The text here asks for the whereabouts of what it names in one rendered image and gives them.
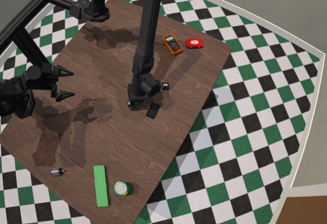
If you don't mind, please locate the green soda can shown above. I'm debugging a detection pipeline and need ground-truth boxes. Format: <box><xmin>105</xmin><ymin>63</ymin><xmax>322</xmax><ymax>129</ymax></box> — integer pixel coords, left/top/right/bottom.
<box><xmin>114</xmin><ymin>181</ymin><xmax>132</xmax><ymax>196</ymax></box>

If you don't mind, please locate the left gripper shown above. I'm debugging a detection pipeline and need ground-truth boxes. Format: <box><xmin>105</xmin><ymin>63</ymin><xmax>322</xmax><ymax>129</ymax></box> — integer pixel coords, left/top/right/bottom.
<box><xmin>127</xmin><ymin>83</ymin><xmax>145</xmax><ymax>108</ymax></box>

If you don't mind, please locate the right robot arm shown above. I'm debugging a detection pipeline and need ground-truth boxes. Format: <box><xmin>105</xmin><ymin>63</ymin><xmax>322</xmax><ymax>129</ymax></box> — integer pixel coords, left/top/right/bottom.
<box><xmin>0</xmin><ymin>63</ymin><xmax>57</xmax><ymax>118</ymax></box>

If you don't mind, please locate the orange multimeter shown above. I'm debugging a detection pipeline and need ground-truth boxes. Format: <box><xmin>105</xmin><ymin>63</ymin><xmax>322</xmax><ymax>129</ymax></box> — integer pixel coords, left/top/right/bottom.
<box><xmin>163</xmin><ymin>34</ymin><xmax>183</xmax><ymax>56</ymax></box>

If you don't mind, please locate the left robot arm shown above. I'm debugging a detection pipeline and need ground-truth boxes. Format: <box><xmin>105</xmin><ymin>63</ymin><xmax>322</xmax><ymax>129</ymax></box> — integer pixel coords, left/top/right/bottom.
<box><xmin>83</xmin><ymin>0</ymin><xmax>161</xmax><ymax>97</ymax></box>

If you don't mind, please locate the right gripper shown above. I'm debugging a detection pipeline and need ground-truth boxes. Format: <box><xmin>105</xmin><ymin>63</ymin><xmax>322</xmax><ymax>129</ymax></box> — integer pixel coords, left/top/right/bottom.
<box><xmin>51</xmin><ymin>65</ymin><xmax>75</xmax><ymax>102</ymax></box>

